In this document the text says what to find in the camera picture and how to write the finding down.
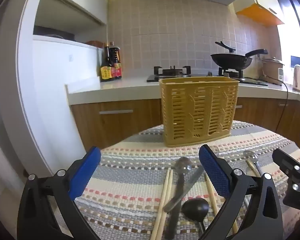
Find small metal spoon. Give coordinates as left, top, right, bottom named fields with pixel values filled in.
left=243, top=150, right=263, bottom=176

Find black ladle spoon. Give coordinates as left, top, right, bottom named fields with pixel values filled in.
left=181, top=198, right=209, bottom=235

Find metal spoon black handle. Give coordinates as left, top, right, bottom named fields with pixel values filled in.
left=164, top=157, right=192, bottom=239

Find wooden chopstick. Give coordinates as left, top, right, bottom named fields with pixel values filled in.
left=205, top=173, right=238, bottom=233
left=154, top=171, right=173, bottom=240
left=245, top=159, right=260, bottom=177
left=150, top=169, right=171, bottom=240

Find white kitchen countertop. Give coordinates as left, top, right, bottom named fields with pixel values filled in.
left=66, top=77, right=300, bottom=105

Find white electric kettle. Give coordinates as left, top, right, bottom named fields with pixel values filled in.
left=293, top=64, right=300, bottom=92

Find beige rice cooker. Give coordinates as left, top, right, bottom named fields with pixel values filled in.
left=261, top=57, right=284, bottom=86

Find striped woven placemat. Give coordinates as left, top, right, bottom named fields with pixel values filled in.
left=75, top=121, right=300, bottom=239

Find white refrigerator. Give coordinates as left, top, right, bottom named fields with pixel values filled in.
left=16, top=0, right=108, bottom=178

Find black wok pan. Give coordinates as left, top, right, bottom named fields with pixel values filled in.
left=211, top=49, right=268, bottom=70

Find yellow plastic utensil basket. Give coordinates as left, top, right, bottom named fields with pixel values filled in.
left=159, top=76, right=239, bottom=147

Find wooden base cabinets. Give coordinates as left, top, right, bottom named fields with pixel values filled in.
left=71, top=98, right=300, bottom=150

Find black gas stove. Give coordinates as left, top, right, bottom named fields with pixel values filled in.
left=146, top=66, right=268, bottom=86

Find soy sauce bottle yellow label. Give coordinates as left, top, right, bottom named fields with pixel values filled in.
left=100, top=43, right=115, bottom=82

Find sauce bottle red label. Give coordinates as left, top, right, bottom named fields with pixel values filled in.
left=109, top=42, right=122, bottom=79

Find black power cable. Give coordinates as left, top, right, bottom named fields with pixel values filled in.
left=244, top=76, right=289, bottom=133

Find black spatula handle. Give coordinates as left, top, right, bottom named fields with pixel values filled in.
left=215, top=41, right=236, bottom=53

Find orange wall cabinet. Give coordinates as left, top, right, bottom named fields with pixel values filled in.
left=233, top=0, right=285, bottom=27

